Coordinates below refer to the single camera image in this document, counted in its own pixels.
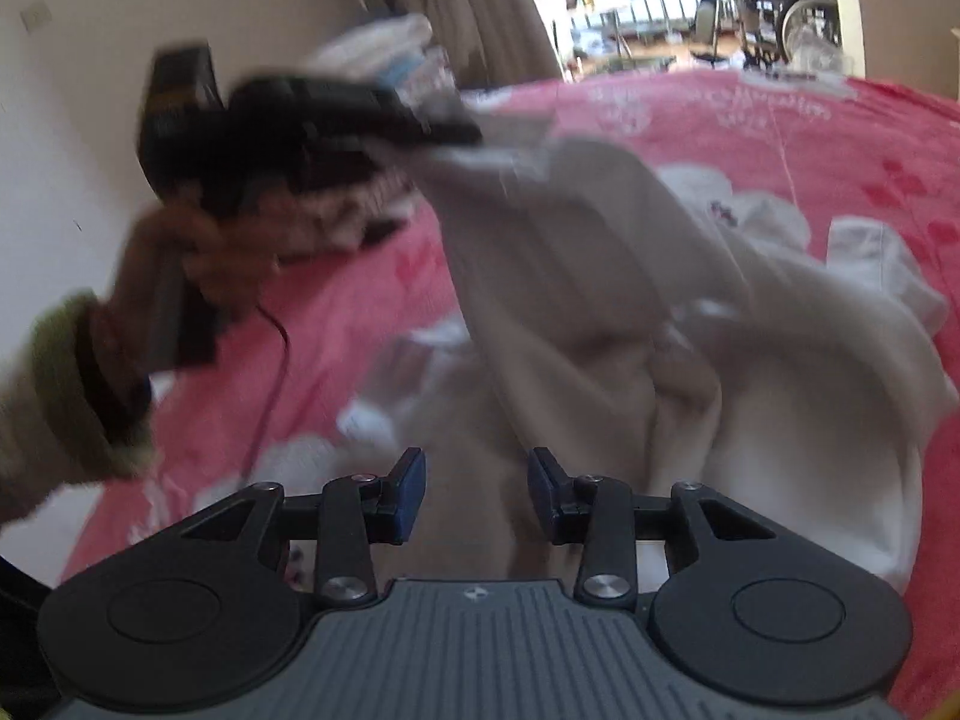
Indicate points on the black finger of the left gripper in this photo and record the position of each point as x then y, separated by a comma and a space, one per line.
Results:
303, 99
408, 129

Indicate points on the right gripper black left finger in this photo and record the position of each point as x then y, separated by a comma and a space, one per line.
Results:
345, 520

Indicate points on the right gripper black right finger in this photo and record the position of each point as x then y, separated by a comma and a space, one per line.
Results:
609, 521

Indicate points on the white garment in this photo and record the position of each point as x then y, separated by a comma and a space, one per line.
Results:
651, 325

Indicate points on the stack of folded clothes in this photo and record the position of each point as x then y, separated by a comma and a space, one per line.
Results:
405, 84

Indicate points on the person's left hand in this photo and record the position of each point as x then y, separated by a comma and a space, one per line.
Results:
181, 276

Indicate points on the beige curtain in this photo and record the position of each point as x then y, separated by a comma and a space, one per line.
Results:
490, 43

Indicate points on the pink floral blanket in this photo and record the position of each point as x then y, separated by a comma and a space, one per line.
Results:
829, 148

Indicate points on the wheelchair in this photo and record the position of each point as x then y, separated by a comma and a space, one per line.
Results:
768, 28

